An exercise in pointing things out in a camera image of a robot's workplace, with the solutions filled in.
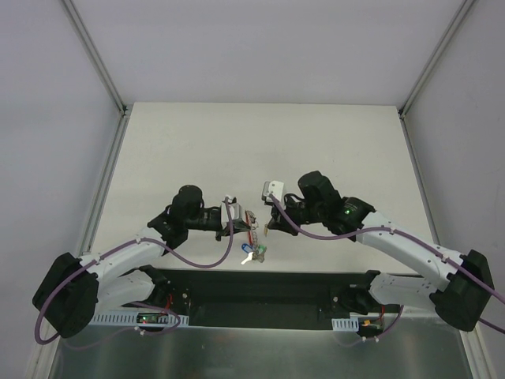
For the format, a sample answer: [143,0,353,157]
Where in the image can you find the key holder with red handle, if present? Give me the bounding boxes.
[245,210,260,257]

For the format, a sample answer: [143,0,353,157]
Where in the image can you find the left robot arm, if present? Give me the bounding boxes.
[32,185,251,345]

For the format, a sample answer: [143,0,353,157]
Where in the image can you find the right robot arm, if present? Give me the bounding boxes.
[261,171,501,332]

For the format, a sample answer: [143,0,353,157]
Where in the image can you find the blue tagged key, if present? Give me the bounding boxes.
[241,243,256,265]

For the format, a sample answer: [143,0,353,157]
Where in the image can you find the green tagged key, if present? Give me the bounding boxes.
[254,245,267,263]

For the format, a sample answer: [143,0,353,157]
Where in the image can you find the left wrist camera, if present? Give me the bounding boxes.
[221,196,243,227]

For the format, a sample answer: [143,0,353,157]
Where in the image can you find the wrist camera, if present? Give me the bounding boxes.
[261,180,286,206]
[221,196,243,227]

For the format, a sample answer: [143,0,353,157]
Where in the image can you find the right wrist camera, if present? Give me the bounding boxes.
[261,180,286,206]

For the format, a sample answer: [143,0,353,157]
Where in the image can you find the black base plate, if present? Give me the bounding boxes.
[145,269,400,330]

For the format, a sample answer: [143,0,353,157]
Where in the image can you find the left aluminium rail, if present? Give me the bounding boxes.
[50,112,133,305]

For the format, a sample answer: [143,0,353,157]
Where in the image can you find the aluminium rail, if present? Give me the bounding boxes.
[399,116,440,243]
[50,112,133,305]

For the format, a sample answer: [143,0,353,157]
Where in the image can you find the right white cable duct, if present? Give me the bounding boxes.
[331,317,359,332]

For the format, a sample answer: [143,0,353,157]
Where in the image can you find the white cable duct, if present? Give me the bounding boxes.
[89,310,189,327]
[331,317,359,332]

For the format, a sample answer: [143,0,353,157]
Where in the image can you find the left white cable duct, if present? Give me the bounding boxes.
[89,310,189,327]

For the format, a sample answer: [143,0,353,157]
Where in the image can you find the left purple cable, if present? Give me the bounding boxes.
[34,195,238,351]

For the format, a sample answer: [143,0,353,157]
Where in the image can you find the right aluminium rail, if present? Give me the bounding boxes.
[399,116,440,243]

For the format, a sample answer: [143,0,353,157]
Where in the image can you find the left aluminium frame post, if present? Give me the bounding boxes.
[58,0,129,115]

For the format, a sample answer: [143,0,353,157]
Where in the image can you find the aluminium frame post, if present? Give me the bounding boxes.
[398,0,478,120]
[58,0,129,115]

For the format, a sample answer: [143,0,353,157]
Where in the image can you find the right aluminium frame post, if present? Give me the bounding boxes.
[398,0,478,120]

